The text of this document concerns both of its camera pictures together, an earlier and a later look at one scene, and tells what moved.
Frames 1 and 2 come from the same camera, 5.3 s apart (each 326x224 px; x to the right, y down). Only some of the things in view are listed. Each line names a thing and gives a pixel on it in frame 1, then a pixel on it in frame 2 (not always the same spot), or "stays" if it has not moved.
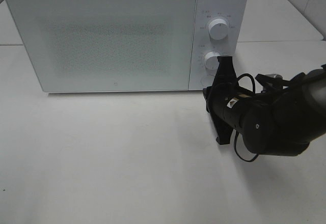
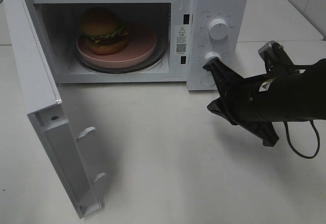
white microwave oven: x=128 y=35 stays
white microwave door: x=108 y=42 to x=43 y=102
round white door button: x=207 y=81 stays
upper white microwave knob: x=218 y=29 stays
